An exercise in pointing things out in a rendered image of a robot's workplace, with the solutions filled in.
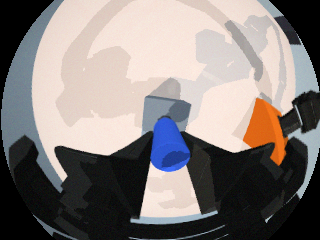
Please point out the blue marker cap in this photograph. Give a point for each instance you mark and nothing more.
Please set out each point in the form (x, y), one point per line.
(169, 151)

